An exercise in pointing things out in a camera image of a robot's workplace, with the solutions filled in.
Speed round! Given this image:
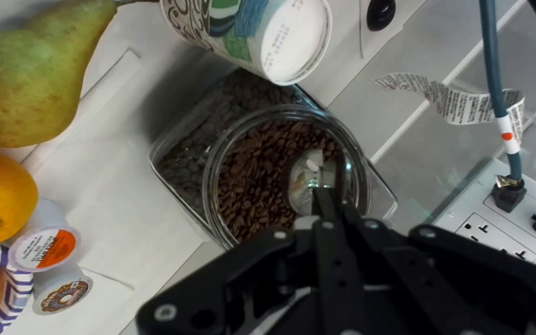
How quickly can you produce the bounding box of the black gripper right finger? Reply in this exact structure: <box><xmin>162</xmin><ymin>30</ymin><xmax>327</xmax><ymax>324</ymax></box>
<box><xmin>340</xmin><ymin>198</ymin><xmax>536</xmax><ymax>335</ymax></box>

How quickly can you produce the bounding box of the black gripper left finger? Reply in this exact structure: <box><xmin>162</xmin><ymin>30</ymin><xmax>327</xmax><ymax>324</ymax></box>
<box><xmin>136</xmin><ymin>185</ymin><xmax>368</xmax><ymax>335</ymax></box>

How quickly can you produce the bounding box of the silver metal spoon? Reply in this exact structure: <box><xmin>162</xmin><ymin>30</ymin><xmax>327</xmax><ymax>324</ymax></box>
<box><xmin>286</xmin><ymin>148</ymin><xmax>344</xmax><ymax>211</ymax></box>

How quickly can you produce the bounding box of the glass jar of coffee beans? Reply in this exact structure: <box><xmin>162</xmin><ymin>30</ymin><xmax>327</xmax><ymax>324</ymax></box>
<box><xmin>147</xmin><ymin>68</ymin><xmax>400</xmax><ymax>252</ymax></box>

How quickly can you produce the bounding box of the upside-down patterned paper cup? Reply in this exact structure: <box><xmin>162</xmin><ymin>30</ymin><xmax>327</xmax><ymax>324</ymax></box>
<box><xmin>158</xmin><ymin>0</ymin><xmax>335</xmax><ymax>88</ymax></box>

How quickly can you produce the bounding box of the coffee pod with brown lid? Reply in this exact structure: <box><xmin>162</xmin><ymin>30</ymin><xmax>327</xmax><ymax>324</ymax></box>
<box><xmin>31</xmin><ymin>267</ymin><xmax>95</xmax><ymax>317</ymax></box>

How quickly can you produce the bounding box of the coffee pod with orange lid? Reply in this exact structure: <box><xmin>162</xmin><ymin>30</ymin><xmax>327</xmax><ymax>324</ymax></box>
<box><xmin>7</xmin><ymin>198</ymin><xmax>82</xmax><ymax>276</ymax></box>

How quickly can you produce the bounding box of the green pear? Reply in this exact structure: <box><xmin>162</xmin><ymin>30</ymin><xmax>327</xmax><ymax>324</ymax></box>
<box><xmin>0</xmin><ymin>0</ymin><xmax>121</xmax><ymax>151</ymax></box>

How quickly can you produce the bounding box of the white wall outlet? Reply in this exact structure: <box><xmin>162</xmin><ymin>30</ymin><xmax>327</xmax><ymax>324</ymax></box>
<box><xmin>432</xmin><ymin>157</ymin><xmax>536</xmax><ymax>276</ymax></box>

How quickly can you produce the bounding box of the white printed cable tag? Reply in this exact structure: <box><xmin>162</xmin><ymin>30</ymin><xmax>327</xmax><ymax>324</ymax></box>
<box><xmin>376</xmin><ymin>71</ymin><xmax>528</xmax><ymax>148</ymax></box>

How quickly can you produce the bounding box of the blue-grey cable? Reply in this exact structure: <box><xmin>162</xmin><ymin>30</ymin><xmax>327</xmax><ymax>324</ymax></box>
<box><xmin>478</xmin><ymin>0</ymin><xmax>528</xmax><ymax>215</ymax></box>

